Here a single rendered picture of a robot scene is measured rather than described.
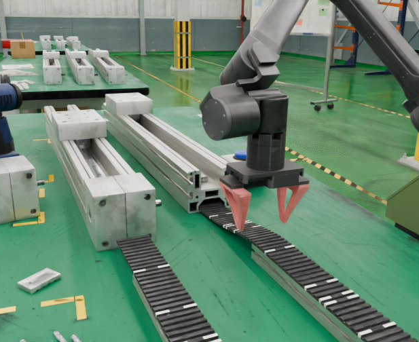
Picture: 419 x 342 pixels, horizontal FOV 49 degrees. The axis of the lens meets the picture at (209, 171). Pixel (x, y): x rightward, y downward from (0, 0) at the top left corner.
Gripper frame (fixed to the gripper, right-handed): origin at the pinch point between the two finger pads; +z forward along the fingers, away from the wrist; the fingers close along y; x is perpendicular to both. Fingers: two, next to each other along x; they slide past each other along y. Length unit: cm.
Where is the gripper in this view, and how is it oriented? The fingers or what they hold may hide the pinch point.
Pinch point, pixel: (261, 220)
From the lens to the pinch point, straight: 73.3
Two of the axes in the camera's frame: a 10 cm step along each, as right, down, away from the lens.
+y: -9.1, 1.1, -3.9
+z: -0.1, 9.5, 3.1
